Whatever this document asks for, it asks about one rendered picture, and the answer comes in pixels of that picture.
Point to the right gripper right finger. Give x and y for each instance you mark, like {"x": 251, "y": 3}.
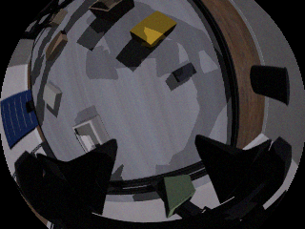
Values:
{"x": 227, "y": 166}

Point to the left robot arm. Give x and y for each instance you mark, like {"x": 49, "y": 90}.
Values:
{"x": 46, "y": 9}

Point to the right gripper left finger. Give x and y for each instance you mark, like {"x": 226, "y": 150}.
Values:
{"x": 88, "y": 176}

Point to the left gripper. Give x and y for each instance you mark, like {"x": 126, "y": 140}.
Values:
{"x": 32, "y": 32}

